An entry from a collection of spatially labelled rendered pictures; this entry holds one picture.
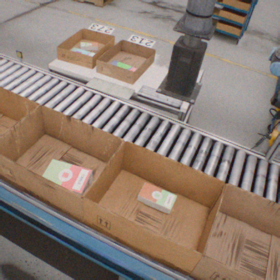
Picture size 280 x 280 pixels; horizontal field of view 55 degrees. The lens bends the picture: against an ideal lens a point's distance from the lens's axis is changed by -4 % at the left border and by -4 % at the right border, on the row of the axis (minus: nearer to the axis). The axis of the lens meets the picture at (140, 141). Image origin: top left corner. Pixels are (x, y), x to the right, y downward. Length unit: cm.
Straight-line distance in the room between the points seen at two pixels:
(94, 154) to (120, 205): 26
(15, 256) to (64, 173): 104
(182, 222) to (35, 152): 66
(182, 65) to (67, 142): 86
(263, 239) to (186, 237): 29
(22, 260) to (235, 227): 134
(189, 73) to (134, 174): 84
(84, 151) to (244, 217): 69
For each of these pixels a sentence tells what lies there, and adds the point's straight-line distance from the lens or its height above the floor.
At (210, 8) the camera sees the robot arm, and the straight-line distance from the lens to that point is 164.
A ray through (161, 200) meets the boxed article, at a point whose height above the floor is 92.
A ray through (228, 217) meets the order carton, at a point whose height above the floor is 89.
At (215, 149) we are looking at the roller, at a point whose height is 75.
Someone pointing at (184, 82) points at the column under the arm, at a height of 86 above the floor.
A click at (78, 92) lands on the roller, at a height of 74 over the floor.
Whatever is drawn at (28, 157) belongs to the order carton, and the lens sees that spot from 122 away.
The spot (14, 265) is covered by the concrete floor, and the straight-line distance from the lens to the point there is 197.
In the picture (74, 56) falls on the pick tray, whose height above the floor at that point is 81.
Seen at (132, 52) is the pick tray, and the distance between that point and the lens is 222.
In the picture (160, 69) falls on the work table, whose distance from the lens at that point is 209.
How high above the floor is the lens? 178
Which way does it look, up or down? 44 degrees down
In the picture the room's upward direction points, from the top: 10 degrees clockwise
